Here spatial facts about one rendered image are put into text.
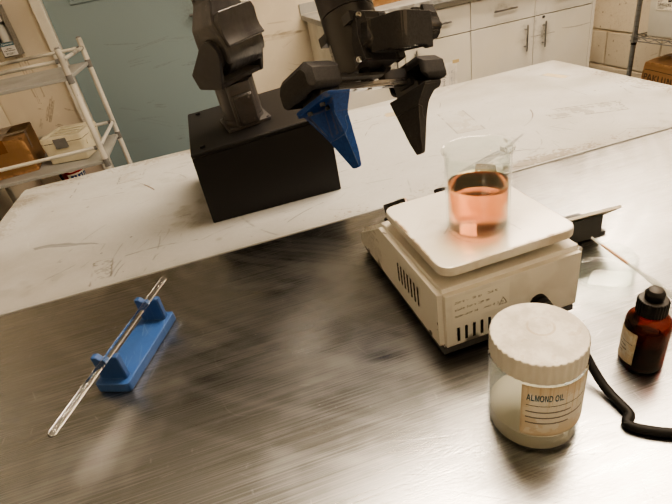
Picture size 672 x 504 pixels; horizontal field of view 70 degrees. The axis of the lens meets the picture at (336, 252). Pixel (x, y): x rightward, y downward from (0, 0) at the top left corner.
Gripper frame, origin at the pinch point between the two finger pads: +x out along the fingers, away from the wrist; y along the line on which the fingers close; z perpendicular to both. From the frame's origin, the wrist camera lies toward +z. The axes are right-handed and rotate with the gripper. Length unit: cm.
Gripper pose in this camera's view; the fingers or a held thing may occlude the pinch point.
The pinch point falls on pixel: (381, 128)
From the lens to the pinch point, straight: 52.3
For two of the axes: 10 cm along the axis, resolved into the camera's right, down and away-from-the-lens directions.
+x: 2.9, 9.6, 0.4
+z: 5.4, -1.3, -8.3
